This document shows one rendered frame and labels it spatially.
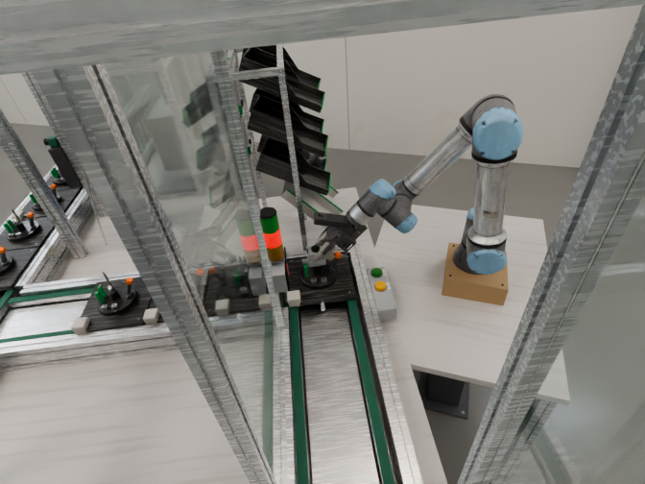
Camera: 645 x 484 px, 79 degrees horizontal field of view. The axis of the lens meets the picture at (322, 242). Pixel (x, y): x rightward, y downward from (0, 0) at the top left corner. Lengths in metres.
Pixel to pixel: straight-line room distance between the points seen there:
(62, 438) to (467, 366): 1.26
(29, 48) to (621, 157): 0.32
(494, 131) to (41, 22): 1.00
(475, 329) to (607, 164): 1.21
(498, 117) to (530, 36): 2.83
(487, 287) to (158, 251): 1.30
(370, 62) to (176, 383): 3.31
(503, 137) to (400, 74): 2.95
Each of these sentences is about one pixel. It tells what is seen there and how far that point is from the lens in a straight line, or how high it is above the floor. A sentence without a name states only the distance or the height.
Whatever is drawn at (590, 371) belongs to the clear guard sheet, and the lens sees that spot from 0.39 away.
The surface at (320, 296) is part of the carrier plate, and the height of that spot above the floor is 0.97.
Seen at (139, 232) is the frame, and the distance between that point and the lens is 0.36.
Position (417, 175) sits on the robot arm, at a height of 1.32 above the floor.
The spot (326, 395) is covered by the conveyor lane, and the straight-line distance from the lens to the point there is 1.24.
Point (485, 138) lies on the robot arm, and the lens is 1.11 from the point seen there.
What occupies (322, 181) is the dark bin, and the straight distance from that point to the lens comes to 1.56.
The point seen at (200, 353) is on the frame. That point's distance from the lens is 0.46.
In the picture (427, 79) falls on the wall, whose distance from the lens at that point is 4.00.
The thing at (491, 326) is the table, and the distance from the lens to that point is 1.52.
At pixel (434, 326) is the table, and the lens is 1.47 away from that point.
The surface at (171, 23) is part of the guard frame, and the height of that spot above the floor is 1.97.
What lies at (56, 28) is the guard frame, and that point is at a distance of 0.23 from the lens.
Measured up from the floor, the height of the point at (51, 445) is 0.86.
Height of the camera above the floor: 2.01
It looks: 40 degrees down
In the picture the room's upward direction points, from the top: 6 degrees counter-clockwise
